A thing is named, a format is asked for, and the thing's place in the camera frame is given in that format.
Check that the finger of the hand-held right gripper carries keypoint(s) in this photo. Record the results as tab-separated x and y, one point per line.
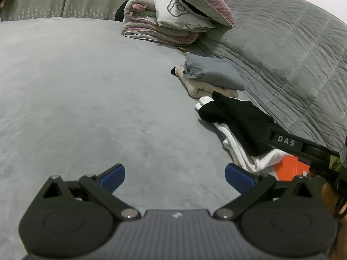
271	130

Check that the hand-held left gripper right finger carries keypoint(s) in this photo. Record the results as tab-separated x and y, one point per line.
238	177

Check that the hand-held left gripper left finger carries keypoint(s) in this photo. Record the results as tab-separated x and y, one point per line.
113	177

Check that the black t-shirt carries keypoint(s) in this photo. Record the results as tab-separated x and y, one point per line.
235	119

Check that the person's right hand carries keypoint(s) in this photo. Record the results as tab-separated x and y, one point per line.
329	197

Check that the folded white garment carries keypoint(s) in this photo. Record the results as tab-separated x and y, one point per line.
257	162

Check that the orange box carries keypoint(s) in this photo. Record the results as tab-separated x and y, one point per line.
290	168

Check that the grey bed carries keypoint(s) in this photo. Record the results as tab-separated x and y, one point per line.
95	100

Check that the folded grey sweater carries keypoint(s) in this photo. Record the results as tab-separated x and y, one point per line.
217	70

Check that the folded cream garment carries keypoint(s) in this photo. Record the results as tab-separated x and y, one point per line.
200	88

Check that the grey quilted bedspread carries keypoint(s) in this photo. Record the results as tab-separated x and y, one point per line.
284	46

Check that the folded grey pink quilt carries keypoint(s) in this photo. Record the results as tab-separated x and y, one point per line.
157	32

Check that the white flower-print pillow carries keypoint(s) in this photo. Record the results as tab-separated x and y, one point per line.
173	8

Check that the black cloth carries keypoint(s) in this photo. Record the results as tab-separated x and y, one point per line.
119	12

